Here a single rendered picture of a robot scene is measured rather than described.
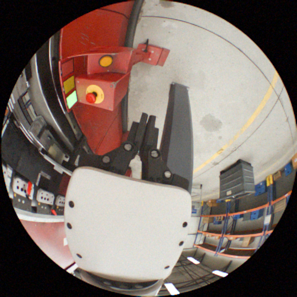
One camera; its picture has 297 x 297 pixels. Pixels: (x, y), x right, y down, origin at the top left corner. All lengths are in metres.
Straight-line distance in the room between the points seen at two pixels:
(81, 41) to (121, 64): 0.26
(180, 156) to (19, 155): 1.23
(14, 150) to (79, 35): 0.92
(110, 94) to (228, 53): 1.04
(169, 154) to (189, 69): 0.81
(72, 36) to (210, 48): 0.96
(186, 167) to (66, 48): 0.68
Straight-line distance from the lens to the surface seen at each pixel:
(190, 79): 1.08
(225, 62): 1.12
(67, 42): 0.47
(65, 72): 0.34
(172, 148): 0.47
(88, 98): 0.33
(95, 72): 0.38
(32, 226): 0.74
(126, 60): 0.35
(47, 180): 0.70
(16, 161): 1.12
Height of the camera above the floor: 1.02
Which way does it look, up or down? 32 degrees down
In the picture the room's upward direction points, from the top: 165 degrees counter-clockwise
